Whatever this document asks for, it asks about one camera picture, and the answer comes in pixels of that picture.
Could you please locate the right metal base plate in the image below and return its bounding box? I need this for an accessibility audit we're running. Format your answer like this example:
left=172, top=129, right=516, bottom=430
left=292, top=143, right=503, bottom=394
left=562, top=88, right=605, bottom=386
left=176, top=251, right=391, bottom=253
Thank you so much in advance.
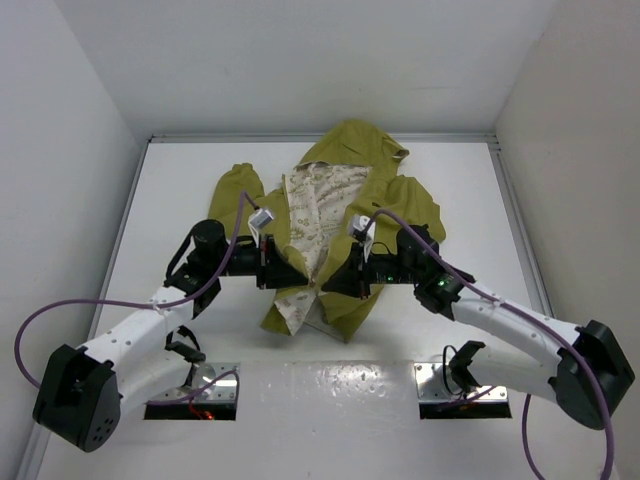
left=413, top=362, right=508, bottom=405

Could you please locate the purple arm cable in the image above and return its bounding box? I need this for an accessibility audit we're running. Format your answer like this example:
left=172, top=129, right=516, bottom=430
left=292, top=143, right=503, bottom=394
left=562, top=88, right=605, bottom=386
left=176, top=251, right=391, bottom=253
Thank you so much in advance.
left=13, top=191, right=264, bottom=407
left=364, top=209, right=617, bottom=480

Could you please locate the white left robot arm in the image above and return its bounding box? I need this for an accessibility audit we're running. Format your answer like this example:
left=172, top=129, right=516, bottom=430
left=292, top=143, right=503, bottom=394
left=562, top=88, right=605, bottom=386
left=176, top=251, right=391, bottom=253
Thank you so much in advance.
left=32, top=220, right=307, bottom=452

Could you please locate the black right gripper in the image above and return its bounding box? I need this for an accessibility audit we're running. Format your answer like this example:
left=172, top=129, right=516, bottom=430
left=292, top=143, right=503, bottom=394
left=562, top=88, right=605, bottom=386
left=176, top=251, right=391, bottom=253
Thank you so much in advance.
left=322, top=242, right=419, bottom=301

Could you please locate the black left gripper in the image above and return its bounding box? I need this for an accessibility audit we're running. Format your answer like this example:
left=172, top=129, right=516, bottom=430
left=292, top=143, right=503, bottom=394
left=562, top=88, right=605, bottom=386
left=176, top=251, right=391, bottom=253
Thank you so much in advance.
left=210, top=232, right=307, bottom=288

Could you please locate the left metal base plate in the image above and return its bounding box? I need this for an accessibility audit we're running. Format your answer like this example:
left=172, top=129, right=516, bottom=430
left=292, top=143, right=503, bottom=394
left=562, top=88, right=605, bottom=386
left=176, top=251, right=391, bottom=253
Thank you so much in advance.
left=147, top=363, right=240, bottom=406

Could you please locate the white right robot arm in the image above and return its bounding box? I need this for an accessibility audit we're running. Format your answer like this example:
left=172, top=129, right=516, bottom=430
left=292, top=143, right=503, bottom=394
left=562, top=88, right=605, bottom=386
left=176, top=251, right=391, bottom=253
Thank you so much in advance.
left=323, top=215, right=635, bottom=430

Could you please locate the olive green hooded jacket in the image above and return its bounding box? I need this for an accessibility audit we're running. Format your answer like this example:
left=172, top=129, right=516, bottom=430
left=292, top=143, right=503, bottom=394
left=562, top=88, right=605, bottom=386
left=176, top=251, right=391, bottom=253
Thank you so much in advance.
left=208, top=120, right=446, bottom=342

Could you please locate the metal base plate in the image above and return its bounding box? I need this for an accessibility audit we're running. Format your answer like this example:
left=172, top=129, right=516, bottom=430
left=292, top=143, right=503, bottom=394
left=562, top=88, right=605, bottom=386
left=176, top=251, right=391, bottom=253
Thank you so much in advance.
left=147, top=363, right=240, bottom=406
left=413, top=362, right=508, bottom=405

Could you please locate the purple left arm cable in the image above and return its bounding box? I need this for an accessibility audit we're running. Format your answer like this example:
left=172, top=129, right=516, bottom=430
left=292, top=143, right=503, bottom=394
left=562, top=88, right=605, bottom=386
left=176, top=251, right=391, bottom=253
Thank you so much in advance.
left=13, top=191, right=264, bottom=407

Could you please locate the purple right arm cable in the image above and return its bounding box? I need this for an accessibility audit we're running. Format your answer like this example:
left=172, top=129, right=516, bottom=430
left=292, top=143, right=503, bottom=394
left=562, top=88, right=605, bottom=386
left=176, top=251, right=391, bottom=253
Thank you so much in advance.
left=364, top=209, right=617, bottom=480

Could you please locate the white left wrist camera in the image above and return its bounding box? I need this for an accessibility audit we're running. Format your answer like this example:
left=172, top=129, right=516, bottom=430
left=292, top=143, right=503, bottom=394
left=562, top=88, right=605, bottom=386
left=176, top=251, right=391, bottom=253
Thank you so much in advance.
left=247, top=208, right=275, bottom=247

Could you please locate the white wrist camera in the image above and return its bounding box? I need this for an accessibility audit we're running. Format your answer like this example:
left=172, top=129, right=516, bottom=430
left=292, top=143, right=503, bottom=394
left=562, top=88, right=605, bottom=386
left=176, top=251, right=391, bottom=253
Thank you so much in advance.
left=247, top=208, right=275, bottom=247
left=347, top=214, right=376, bottom=258

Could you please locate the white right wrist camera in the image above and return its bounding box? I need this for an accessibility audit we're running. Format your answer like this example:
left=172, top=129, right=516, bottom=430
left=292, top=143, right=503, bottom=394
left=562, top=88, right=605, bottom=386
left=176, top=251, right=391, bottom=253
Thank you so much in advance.
left=347, top=214, right=376, bottom=258

